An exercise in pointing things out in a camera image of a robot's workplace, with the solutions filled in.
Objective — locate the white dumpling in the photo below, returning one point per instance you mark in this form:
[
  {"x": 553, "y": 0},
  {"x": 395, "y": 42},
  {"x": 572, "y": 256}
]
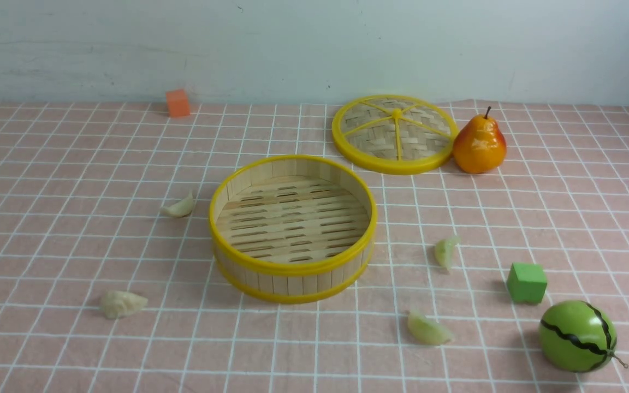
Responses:
[
  {"x": 117, "y": 304},
  {"x": 182, "y": 208}
]

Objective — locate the green dumpling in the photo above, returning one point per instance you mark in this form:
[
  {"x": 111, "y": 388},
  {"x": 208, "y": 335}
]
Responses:
[
  {"x": 444, "y": 251},
  {"x": 426, "y": 331}
]

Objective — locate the bamboo steamer tray yellow rim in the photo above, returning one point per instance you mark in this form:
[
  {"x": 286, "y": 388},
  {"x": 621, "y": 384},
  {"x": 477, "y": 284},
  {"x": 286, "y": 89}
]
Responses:
[{"x": 292, "y": 228}]

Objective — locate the bamboo steamer lid yellow rim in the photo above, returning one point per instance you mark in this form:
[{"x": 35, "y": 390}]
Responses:
[{"x": 393, "y": 134}]

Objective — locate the orange foam cube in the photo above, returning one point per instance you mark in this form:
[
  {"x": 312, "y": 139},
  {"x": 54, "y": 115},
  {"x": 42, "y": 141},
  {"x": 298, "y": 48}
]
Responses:
[{"x": 178, "y": 104}]

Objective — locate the orange yellow toy pear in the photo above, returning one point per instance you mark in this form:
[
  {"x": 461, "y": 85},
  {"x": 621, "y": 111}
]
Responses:
[{"x": 480, "y": 146}]

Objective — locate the green foam cube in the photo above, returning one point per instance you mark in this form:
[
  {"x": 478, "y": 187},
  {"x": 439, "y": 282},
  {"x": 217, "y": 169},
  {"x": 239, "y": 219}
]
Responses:
[{"x": 527, "y": 283}]

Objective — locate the pink checkered tablecloth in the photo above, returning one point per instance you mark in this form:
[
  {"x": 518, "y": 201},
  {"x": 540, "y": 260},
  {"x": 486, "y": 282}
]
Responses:
[{"x": 82, "y": 185}]

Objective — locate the green toy watermelon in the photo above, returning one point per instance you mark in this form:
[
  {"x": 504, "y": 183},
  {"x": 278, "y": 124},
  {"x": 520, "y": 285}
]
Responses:
[{"x": 578, "y": 337}]

